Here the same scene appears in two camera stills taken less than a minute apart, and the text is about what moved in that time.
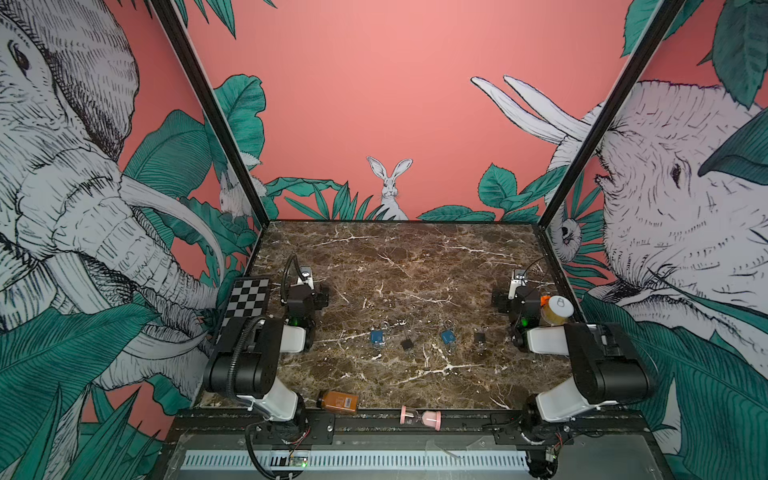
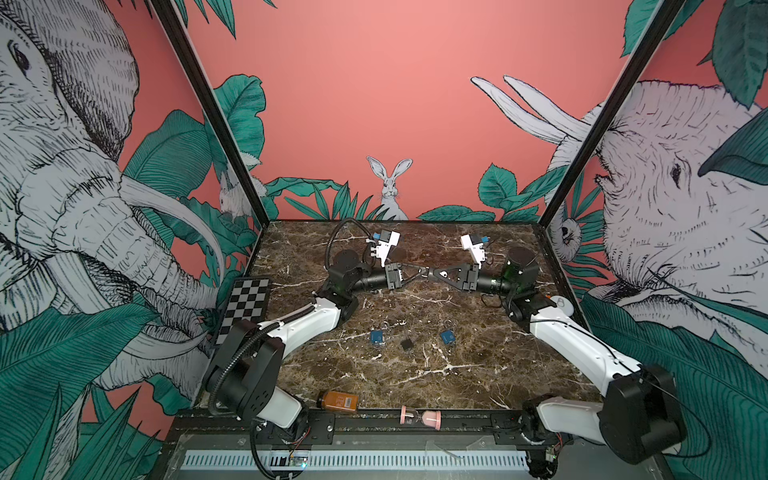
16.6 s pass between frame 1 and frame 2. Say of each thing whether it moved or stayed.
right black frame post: stayed
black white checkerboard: stayed
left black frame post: stayed
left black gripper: moved
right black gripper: moved
